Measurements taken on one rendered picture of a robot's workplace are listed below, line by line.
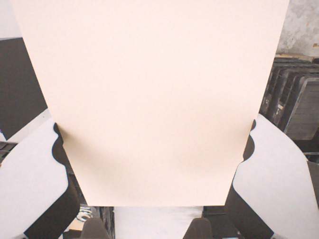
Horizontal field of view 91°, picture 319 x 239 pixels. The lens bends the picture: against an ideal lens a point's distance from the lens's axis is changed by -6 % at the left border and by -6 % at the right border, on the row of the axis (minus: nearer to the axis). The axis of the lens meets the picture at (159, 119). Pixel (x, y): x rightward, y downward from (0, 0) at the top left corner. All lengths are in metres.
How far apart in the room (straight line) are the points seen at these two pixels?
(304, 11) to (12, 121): 1.58
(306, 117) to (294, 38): 0.62
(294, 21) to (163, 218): 1.47
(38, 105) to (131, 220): 0.78
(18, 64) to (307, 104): 1.15
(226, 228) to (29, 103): 2.02
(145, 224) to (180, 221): 0.20
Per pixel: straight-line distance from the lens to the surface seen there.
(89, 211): 0.74
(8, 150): 0.84
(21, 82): 0.55
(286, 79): 0.94
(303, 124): 1.13
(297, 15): 1.49
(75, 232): 0.97
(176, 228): 1.16
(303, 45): 1.56
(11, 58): 0.54
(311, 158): 1.45
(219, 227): 2.13
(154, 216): 1.04
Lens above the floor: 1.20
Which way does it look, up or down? 60 degrees down
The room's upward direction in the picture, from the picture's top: 179 degrees counter-clockwise
